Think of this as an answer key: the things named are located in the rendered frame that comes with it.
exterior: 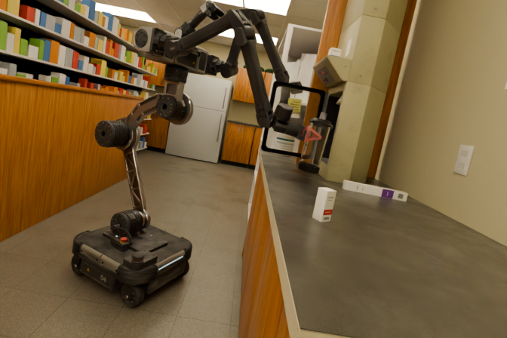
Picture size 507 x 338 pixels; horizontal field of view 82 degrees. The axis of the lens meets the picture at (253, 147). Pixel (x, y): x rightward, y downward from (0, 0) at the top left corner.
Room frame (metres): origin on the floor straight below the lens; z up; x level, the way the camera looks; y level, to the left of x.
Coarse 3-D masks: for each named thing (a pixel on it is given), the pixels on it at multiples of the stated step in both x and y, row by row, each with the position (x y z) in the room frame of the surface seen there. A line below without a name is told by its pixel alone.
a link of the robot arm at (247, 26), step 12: (228, 12) 1.24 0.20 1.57; (240, 12) 1.28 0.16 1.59; (216, 24) 1.30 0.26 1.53; (228, 24) 1.26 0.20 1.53; (240, 24) 1.23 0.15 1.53; (192, 36) 1.37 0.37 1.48; (204, 36) 1.34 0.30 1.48; (252, 36) 1.29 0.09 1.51; (168, 48) 1.42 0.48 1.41; (180, 48) 1.39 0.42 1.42
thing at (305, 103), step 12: (276, 96) 1.64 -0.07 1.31; (288, 96) 1.65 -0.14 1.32; (300, 96) 1.66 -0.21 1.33; (312, 96) 1.67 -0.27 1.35; (300, 108) 1.66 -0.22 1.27; (312, 108) 1.67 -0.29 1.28; (300, 120) 1.66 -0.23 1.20; (276, 132) 1.65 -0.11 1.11; (276, 144) 1.65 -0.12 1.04; (288, 144) 1.66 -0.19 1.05; (300, 144) 1.67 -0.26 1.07
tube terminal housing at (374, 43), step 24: (360, 24) 1.37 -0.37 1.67; (384, 24) 1.37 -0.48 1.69; (360, 48) 1.37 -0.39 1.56; (384, 48) 1.41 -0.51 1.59; (360, 72) 1.37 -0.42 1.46; (384, 72) 1.46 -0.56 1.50; (336, 96) 1.65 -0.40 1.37; (360, 96) 1.37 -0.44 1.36; (384, 96) 1.51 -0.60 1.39; (360, 120) 1.37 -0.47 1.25; (336, 144) 1.37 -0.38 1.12; (360, 144) 1.40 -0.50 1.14; (336, 168) 1.37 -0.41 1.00; (360, 168) 1.44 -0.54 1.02
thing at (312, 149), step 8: (312, 120) 1.28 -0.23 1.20; (312, 128) 1.28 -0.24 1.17; (320, 128) 1.27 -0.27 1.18; (328, 128) 1.28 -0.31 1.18; (312, 136) 1.28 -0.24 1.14; (304, 144) 1.31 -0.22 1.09; (312, 144) 1.27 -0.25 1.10; (320, 144) 1.27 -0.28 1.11; (304, 152) 1.29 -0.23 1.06; (312, 152) 1.27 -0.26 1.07; (320, 152) 1.28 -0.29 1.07; (304, 160) 1.28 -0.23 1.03; (312, 160) 1.27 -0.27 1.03; (320, 160) 1.29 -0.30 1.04
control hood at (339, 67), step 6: (324, 60) 1.43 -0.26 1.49; (330, 60) 1.37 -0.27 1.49; (336, 60) 1.37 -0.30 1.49; (342, 60) 1.37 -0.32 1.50; (348, 60) 1.37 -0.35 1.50; (318, 66) 1.57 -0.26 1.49; (330, 66) 1.40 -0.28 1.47; (336, 66) 1.37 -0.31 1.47; (342, 66) 1.37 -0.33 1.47; (348, 66) 1.37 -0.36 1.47; (330, 72) 1.45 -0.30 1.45; (336, 72) 1.37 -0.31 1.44; (342, 72) 1.37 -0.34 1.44; (348, 72) 1.37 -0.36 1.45; (336, 78) 1.42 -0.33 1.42; (342, 78) 1.37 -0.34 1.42; (324, 84) 1.66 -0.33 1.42; (330, 84) 1.57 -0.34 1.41
